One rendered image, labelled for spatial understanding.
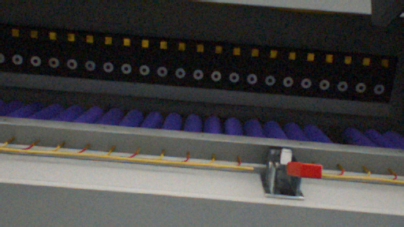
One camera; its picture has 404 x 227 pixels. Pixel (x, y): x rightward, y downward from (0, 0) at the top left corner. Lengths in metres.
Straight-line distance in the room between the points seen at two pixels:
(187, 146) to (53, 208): 0.11
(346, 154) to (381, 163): 0.03
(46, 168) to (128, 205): 0.07
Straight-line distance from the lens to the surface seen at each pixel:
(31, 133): 0.35
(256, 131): 0.37
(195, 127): 0.37
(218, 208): 0.28
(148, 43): 0.45
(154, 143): 0.33
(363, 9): 0.33
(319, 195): 0.31
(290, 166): 0.25
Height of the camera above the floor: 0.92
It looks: 5 degrees up
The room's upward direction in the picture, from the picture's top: 5 degrees clockwise
